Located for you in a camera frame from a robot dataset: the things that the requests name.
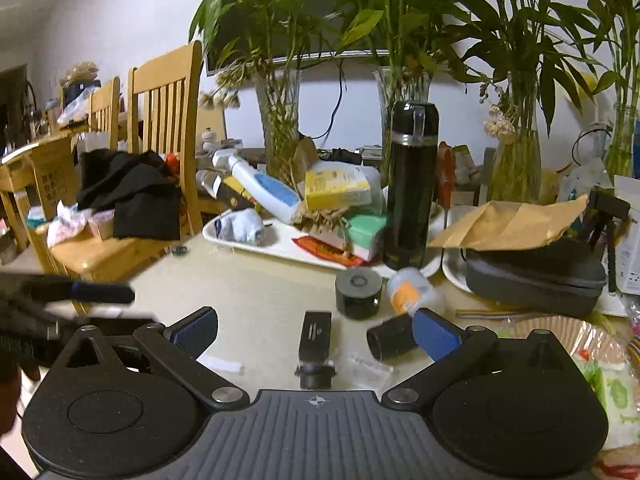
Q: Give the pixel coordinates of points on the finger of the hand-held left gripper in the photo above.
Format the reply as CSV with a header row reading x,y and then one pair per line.
x,y
100,292
125,321

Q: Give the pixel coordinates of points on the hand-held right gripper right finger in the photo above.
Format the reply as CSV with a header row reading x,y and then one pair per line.
x,y
435,332

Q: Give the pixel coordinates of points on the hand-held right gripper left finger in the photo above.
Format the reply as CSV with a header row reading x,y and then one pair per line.
x,y
192,332

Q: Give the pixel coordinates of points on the black lens cylinder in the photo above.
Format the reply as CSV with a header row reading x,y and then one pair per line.
x,y
392,342

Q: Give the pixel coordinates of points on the white plastic bottle orange label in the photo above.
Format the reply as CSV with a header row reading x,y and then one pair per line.
x,y
412,292

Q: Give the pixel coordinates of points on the black small camera mount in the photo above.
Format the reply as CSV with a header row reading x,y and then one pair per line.
x,y
315,335

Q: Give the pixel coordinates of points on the crumpled tissue pile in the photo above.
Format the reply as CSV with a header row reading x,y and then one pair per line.
x,y
75,225

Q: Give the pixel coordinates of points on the clear plastic case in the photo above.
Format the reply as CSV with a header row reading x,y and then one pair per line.
x,y
362,367

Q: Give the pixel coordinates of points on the small black cap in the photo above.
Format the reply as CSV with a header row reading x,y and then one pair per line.
x,y
180,250

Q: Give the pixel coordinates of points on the black round cylinder device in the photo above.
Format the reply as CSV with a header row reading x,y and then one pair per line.
x,y
357,295

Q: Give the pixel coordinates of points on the black cloth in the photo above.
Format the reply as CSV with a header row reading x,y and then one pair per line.
x,y
135,195

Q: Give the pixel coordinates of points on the plastic tray of snack packets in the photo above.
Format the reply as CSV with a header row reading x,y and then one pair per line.
x,y
550,332

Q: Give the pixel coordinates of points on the white sock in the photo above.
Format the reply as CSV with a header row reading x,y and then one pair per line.
x,y
240,227

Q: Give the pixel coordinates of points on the black zip case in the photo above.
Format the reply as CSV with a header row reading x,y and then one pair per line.
x,y
535,270

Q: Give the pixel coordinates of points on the mint green box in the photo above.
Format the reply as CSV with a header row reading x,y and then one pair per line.
x,y
367,235

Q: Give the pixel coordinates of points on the white rectangular tray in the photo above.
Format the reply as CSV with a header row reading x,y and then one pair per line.
x,y
280,251

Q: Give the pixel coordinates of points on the brown cardboard box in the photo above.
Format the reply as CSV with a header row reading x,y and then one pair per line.
x,y
55,180

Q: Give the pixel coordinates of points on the red packet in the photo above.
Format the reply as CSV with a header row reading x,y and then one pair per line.
x,y
325,252

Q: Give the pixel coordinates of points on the brown paper envelope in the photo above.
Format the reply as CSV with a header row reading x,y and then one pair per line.
x,y
515,222

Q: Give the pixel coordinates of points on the black and yellow box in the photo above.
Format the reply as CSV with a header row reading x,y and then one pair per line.
x,y
235,192

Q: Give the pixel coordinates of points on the black thermos flask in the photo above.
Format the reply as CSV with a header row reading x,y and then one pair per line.
x,y
410,185

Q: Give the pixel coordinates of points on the white tube blue label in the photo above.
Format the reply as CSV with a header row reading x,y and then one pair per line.
x,y
260,190

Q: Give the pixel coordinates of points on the snack packets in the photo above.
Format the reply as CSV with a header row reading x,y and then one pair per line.
x,y
450,170

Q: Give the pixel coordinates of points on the yellow carton box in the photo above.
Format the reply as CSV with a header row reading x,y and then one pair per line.
x,y
337,187

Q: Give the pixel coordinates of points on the glass vase with bamboo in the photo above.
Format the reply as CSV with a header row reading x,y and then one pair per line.
x,y
400,85
280,125
622,140
515,170

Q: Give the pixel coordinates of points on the wooden chair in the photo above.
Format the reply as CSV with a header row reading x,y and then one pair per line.
x,y
105,105
165,90

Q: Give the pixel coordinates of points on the light green wipes pack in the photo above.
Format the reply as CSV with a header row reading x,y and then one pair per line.
x,y
615,395

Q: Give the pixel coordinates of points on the beige cardboard panel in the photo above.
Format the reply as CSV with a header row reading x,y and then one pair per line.
x,y
210,120

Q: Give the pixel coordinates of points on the white plastic bag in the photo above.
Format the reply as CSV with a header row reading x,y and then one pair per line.
x,y
582,182

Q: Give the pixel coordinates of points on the black phone tripod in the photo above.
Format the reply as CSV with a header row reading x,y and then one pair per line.
x,y
607,210

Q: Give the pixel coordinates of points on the white printed box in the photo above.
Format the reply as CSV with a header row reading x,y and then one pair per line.
x,y
630,240

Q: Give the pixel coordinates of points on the yellow cup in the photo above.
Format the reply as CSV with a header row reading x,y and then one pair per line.
x,y
587,92

